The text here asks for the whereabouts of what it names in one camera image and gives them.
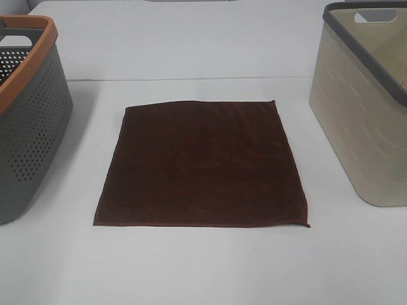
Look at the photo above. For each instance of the brown towel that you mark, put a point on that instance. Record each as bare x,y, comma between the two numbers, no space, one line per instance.
202,164

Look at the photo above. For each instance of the beige basket grey rim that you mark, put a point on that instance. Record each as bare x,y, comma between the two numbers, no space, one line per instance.
358,95

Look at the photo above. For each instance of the grey perforated basket orange rim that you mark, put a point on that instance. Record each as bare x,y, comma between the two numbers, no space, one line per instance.
36,107

